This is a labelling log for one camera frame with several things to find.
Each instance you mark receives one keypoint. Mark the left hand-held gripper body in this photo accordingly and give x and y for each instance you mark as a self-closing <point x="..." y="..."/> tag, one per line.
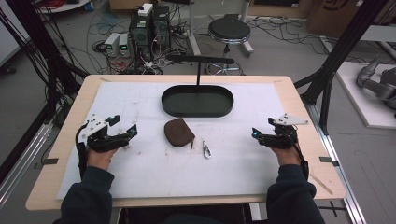
<point x="99" y="137"/>

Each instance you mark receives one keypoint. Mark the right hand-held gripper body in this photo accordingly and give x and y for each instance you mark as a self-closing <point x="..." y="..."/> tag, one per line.
<point x="281" y="133"/>

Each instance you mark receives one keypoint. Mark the brown leather pouch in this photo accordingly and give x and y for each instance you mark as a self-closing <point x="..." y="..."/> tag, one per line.
<point x="178" y="133"/>

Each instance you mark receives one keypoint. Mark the silver metal clasp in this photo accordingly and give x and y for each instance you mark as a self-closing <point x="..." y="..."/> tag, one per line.
<point x="206" y="151"/>

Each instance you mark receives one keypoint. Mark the black oval tray stand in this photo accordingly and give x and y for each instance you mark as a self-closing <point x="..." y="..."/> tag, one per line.
<point x="197" y="101"/>

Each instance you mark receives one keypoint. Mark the person's left hand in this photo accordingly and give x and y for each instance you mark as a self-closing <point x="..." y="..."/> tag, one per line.
<point x="100" y="158"/>

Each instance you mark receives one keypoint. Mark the person's right hand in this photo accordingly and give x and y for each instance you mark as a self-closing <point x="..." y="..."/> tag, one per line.
<point x="288" y="155"/>

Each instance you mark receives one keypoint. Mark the light wooden table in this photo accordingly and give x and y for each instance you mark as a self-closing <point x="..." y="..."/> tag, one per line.
<point x="314" y="146"/>

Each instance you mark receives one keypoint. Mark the white table mat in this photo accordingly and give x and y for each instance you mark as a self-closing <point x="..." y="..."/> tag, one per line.
<point x="155" y="168"/>

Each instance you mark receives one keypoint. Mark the black tape strip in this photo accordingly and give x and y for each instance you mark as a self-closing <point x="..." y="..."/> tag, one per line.
<point x="49" y="161"/>
<point x="328" y="160"/>

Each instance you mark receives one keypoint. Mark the thin wooden stick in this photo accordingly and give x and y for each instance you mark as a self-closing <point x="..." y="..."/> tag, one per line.
<point x="321" y="184"/>

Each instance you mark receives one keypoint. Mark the grey power supply unit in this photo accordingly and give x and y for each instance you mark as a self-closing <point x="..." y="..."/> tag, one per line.
<point x="124" y="44"/>
<point x="111" y="43"/>

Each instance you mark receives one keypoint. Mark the white platform board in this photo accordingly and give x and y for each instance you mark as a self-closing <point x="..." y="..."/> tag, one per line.
<point x="358" y="99"/>

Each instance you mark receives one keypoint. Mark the black computer tower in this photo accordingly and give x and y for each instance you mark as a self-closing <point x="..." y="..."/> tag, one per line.
<point x="141" y="32"/>
<point x="162" y="26"/>

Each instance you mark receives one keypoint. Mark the black round stool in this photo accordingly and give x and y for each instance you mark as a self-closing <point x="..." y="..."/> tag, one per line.
<point x="229" y="29"/>

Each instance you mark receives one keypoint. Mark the white box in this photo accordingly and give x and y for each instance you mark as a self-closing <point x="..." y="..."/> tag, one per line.
<point x="145" y="9"/>

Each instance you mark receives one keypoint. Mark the brown cardboard box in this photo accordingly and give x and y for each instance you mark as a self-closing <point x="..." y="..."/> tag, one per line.
<point x="333" y="14"/>

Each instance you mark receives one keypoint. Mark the silver aluminium rail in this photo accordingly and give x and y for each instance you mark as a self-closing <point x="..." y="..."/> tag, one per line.
<point x="339" y="161"/>
<point x="21" y="158"/>

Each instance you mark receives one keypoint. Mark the black metal frame post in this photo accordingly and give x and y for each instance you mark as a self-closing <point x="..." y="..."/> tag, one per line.
<point x="40" y="43"/>
<point x="339" y="53"/>

